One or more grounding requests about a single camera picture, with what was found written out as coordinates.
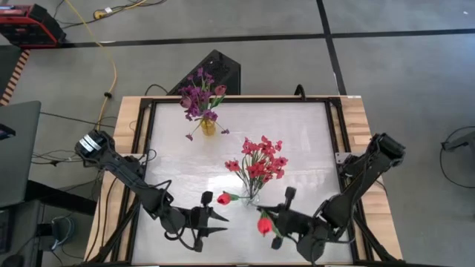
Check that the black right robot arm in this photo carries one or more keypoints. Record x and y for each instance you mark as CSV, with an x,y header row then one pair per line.
x,y
356,181

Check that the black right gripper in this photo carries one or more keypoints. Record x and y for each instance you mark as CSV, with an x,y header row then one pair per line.
x,y
293,222

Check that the black camera stand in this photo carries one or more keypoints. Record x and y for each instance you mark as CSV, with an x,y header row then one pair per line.
x,y
300,92

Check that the dark pink tulip green stem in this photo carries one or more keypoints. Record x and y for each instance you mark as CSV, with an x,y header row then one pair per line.
x,y
185,102
220,89

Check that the wooden table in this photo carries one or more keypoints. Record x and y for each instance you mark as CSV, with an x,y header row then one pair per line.
x,y
356,122

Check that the grey metal bracket plate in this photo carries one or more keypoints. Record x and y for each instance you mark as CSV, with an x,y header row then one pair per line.
x,y
341,157

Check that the bright red tulip green stem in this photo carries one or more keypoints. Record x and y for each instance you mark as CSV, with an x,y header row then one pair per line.
x,y
223,199
264,226

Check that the red and black tool case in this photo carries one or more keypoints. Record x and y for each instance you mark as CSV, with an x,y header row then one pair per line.
x,y
26,27

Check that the orange black striped ramp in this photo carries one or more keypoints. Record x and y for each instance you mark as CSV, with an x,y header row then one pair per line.
x,y
15,78

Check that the grey stand base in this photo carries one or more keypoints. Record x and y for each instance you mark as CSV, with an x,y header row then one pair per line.
x,y
460,141

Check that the black computer tower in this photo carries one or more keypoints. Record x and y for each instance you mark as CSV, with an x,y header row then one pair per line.
x,y
219,68

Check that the clear glass vase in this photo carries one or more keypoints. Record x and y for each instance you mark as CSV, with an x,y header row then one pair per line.
x,y
252,198

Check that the purple blossom spray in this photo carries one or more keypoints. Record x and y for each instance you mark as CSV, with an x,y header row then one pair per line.
x,y
193,109
209,115

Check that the small black device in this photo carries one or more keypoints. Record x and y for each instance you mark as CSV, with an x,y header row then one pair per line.
x,y
5,131

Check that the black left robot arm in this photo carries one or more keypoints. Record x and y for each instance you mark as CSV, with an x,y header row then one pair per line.
x,y
126,170

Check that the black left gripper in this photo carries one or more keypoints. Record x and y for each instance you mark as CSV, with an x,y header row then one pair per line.
x,y
196,222

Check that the yellow glass vase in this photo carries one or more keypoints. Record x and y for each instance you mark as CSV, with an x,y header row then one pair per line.
x,y
208,128

